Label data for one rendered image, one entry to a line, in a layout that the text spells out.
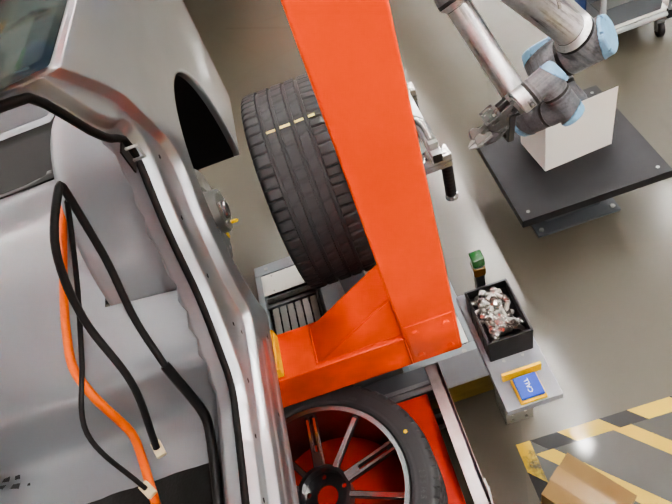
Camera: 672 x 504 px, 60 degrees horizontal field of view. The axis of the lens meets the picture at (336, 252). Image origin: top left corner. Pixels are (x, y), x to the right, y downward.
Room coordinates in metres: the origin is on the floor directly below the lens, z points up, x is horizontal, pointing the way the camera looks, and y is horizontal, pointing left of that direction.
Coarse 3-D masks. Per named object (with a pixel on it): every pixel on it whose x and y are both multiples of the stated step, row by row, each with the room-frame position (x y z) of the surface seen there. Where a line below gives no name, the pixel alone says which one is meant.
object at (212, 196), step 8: (200, 176) 1.62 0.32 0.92; (200, 184) 1.57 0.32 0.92; (208, 184) 1.65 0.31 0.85; (208, 192) 1.52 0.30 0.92; (216, 192) 1.52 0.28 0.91; (208, 200) 1.48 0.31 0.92; (216, 200) 1.47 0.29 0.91; (216, 208) 1.44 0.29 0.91; (216, 216) 1.43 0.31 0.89; (224, 216) 1.45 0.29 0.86; (224, 224) 1.42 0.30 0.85; (232, 224) 1.48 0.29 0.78; (224, 232) 1.43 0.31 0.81
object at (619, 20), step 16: (576, 0) 2.70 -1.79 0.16; (592, 0) 2.58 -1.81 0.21; (608, 0) 2.54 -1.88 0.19; (624, 0) 2.49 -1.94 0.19; (640, 0) 2.37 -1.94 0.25; (656, 0) 2.36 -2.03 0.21; (592, 16) 2.52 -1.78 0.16; (608, 16) 2.38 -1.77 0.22; (624, 16) 2.38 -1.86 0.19; (640, 16) 2.37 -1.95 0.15; (656, 16) 2.33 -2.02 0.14; (656, 32) 2.34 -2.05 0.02
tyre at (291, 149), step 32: (256, 96) 1.55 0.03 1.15; (288, 96) 1.45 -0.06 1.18; (256, 128) 1.37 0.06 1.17; (288, 128) 1.33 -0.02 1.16; (320, 128) 1.29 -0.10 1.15; (256, 160) 1.29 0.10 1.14; (288, 160) 1.26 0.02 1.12; (320, 160) 1.22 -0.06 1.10; (288, 192) 1.19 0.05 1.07; (320, 192) 1.17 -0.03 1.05; (288, 224) 1.15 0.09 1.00; (320, 224) 1.13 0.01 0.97; (352, 224) 1.11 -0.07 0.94; (320, 256) 1.11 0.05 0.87; (352, 256) 1.10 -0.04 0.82
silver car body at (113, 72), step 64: (0, 0) 1.10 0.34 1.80; (64, 0) 1.25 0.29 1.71; (128, 0) 1.54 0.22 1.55; (0, 64) 0.91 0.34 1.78; (64, 64) 1.02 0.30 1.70; (128, 64) 1.25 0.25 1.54; (192, 64) 1.87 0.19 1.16; (0, 128) 2.52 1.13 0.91; (64, 128) 1.46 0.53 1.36; (128, 128) 1.13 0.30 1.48; (0, 192) 2.12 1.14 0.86; (64, 192) 1.01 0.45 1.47; (128, 192) 1.23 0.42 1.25; (192, 192) 1.15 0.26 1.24; (0, 256) 1.49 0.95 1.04; (64, 256) 1.34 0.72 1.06; (128, 256) 1.14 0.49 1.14; (192, 256) 0.97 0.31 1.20; (0, 320) 1.22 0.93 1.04; (64, 320) 1.10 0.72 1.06; (128, 320) 1.04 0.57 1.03; (192, 320) 0.91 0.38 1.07; (256, 320) 0.98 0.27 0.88; (0, 384) 1.02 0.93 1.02; (64, 384) 0.94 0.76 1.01; (128, 384) 0.81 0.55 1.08; (192, 384) 0.86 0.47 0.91; (256, 384) 0.77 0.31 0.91; (0, 448) 0.91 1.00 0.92; (64, 448) 0.88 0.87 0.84; (128, 448) 0.83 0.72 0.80; (192, 448) 0.75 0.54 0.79; (256, 448) 0.60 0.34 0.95
